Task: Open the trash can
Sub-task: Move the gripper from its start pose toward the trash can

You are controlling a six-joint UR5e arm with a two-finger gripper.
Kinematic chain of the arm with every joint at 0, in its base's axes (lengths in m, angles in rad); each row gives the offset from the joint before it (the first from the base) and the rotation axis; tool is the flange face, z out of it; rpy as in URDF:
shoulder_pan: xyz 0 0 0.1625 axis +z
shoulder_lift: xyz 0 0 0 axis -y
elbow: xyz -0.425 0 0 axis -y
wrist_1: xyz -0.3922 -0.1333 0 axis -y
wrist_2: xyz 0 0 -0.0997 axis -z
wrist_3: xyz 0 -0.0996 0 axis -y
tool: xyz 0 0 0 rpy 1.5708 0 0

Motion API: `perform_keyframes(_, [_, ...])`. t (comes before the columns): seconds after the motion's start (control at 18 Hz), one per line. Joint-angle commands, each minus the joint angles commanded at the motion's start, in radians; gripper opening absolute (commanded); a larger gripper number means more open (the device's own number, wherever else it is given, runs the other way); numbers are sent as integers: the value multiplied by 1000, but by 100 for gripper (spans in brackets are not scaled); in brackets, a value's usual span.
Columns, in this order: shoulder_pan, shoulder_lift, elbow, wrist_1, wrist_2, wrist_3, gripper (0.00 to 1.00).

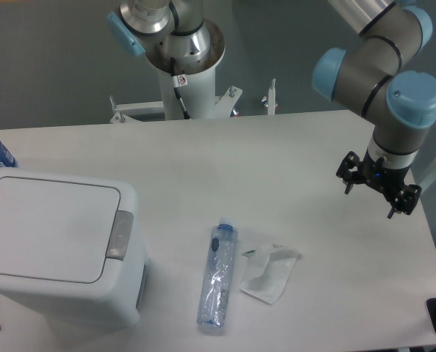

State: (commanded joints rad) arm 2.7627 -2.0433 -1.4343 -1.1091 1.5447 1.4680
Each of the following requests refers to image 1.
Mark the white trash can lid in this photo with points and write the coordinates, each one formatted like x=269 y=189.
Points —
x=53 y=230

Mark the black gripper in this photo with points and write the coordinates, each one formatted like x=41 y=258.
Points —
x=384 y=172

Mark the empty clear plastic bottle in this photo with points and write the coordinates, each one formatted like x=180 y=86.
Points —
x=217 y=278

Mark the crumpled white paper wrapper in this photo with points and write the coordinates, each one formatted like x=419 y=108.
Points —
x=267 y=271

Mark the white trash can body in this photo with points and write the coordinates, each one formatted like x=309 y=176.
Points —
x=112 y=299

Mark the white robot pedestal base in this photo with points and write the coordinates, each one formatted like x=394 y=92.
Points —
x=186 y=70

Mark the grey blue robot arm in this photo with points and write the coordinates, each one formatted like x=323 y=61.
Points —
x=371 y=82

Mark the white bracket with bolt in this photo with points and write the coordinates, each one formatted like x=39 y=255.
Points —
x=269 y=101

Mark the grey trash can push button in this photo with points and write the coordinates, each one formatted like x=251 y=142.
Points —
x=120 y=235

